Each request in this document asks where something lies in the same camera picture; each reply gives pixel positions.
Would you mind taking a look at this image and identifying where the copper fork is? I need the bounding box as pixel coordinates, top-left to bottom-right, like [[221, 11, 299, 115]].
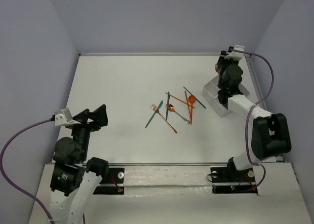
[[152, 104, 177, 133], [215, 64, 220, 74]]

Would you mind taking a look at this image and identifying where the orange yellow chopstick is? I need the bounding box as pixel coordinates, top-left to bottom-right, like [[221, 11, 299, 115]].
[[165, 92, 195, 109]]

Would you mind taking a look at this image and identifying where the white divided utensil container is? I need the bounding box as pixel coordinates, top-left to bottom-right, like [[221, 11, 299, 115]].
[[201, 75, 251, 117]]

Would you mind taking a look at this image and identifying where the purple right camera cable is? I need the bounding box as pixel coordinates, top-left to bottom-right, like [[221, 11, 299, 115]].
[[236, 49, 274, 190]]

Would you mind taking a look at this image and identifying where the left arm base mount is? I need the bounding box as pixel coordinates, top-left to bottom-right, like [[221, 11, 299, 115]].
[[93, 167, 125, 195]]

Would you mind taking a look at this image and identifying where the orange plastic spoon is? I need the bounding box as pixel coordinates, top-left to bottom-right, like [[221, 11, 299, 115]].
[[188, 95, 196, 119]]

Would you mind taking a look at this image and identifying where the dark blue plastic knife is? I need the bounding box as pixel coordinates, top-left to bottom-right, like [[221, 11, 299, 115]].
[[165, 92, 170, 121]]

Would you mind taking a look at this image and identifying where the red orange chopstick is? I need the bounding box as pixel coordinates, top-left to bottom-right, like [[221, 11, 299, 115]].
[[184, 90, 192, 125]]

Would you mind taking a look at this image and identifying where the teal chopstick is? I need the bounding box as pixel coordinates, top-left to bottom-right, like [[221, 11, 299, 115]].
[[183, 86, 206, 109]]

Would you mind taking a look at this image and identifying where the teal plastic knife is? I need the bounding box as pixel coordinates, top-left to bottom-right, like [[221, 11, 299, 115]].
[[145, 100, 163, 128]]

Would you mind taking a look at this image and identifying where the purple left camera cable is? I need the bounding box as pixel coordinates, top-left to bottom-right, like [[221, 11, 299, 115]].
[[0, 115, 56, 220]]

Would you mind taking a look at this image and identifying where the purple camera cable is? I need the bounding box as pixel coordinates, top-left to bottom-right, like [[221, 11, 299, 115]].
[[0, 115, 56, 220], [236, 49, 274, 190]]

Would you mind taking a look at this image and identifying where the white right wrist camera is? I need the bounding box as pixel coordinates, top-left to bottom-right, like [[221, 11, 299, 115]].
[[224, 45, 245, 61]]

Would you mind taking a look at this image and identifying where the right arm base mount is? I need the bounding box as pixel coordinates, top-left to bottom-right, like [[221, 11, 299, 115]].
[[206, 167, 258, 194]]

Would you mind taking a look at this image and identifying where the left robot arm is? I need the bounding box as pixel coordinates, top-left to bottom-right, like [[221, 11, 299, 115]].
[[49, 104, 109, 224]]

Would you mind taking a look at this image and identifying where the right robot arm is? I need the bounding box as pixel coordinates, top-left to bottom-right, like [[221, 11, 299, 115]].
[[215, 45, 292, 181]]

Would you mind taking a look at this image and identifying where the aluminium table rail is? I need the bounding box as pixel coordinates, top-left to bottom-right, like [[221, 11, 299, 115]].
[[109, 162, 227, 167]]

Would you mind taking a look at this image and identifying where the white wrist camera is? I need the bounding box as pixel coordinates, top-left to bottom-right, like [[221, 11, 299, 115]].
[[224, 45, 245, 61], [54, 108, 73, 127]]

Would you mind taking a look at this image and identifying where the copper bowl silver spoon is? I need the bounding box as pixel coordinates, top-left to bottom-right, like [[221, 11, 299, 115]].
[[168, 104, 190, 124]]

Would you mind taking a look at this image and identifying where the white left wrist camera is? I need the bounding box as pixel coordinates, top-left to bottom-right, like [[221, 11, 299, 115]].
[[54, 108, 73, 127]]

